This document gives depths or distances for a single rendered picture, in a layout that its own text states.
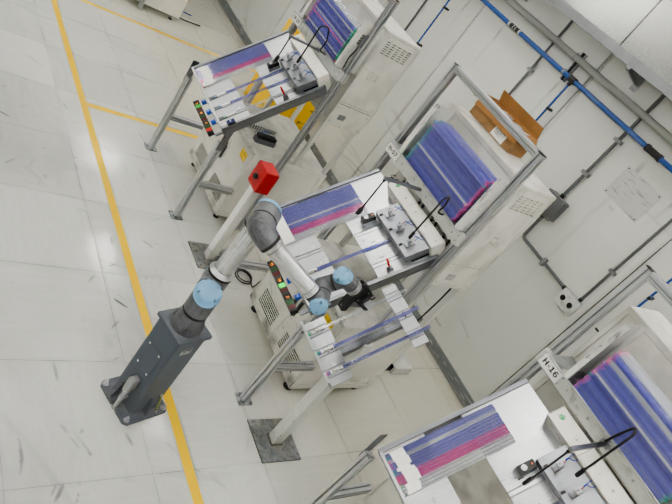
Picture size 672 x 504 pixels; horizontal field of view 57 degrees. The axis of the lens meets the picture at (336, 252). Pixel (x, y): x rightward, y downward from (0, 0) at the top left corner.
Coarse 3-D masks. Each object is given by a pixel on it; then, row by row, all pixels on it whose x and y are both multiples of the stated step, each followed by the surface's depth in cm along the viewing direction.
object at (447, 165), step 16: (432, 128) 320; (448, 128) 317; (416, 144) 326; (432, 144) 318; (448, 144) 311; (464, 144) 312; (416, 160) 325; (432, 160) 317; (448, 160) 309; (464, 160) 302; (480, 160) 308; (432, 176) 315; (448, 176) 308; (464, 176) 301; (480, 176) 294; (432, 192) 314; (448, 192) 307; (464, 192) 299; (480, 192) 294; (448, 208) 305; (464, 208) 298
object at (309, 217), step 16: (336, 192) 345; (352, 192) 344; (288, 208) 340; (304, 208) 339; (320, 208) 338; (336, 208) 338; (352, 208) 337; (288, 224) 333; (304, 224) 332; (320, 224) 332; (336, 224) 331; (288, 240) 327
